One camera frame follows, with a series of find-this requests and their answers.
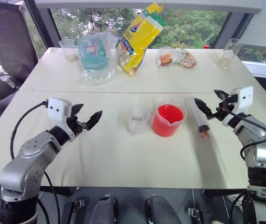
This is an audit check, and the dark rounded shape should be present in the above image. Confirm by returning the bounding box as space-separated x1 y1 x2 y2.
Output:
144 195 182 224
92 195 119 224

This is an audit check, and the tall clear glass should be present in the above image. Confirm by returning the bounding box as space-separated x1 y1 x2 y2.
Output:
215 38 244 69

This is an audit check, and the black office chair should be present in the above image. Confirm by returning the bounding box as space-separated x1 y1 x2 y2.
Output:
0 0 40 111

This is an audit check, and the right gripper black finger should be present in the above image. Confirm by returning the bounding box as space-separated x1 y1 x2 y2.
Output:
194 98 214 120
213 89 229 101

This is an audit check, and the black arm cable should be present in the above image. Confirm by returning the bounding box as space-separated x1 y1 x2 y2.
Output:
225 102 266 162
10 100 61 224

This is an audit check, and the clear plastic syringe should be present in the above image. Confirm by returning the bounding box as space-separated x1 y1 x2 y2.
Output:
184 96 211 140

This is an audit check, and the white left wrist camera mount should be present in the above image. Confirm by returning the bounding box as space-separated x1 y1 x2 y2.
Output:
47 97 75 142

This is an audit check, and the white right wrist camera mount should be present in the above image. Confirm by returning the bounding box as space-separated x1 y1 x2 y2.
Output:
223 85 254 128

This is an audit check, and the clear bag with teal packet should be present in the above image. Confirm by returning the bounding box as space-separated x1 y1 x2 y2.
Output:
76 31 121 85

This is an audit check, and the small clear plastic cup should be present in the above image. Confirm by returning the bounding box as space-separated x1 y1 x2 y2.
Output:
126 106 151 136

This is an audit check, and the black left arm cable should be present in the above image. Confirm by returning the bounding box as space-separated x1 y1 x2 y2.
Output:
10 100 61 224

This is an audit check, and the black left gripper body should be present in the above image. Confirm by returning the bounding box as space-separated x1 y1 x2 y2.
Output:
66 115 89 138

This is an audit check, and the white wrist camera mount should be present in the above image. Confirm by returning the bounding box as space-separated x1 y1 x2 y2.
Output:
223 85 254 128
47 97 75 142

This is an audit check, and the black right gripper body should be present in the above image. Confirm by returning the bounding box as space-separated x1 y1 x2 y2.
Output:
213 94 239 121

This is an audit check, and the black table frame bar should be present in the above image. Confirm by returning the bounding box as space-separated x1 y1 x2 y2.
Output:
39 186 74 197
201 188 249 199

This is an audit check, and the clear bag of toy food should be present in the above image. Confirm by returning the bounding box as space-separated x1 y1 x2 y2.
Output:
156 46 198 69

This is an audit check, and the red liquid measuring cup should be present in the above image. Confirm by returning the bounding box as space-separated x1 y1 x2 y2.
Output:
151 99 188 137

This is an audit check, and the yellow snack bag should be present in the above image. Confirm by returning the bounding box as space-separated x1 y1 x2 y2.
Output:
116 1 167 78

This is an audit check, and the metal strap buckle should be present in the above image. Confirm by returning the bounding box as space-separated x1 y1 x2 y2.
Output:
71 198 85 213
187 206 205 223

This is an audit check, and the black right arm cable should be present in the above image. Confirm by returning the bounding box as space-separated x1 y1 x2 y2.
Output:
225 102 266 162

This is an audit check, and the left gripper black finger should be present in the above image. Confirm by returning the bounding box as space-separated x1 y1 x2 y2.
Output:
71 103 85 117
85 110 103 131

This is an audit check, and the small clear measuring beaker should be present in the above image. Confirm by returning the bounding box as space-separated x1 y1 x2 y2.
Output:
58 39 80 62

